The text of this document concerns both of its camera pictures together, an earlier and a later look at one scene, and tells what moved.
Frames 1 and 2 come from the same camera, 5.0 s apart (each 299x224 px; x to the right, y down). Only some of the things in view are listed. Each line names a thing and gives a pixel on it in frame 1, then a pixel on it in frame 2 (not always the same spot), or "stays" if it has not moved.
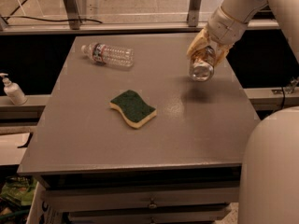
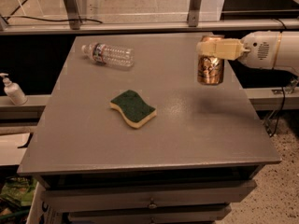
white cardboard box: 39,212 stays
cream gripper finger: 200,41 -> 232,49
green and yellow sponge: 134,108 stays
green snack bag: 20,189 stays
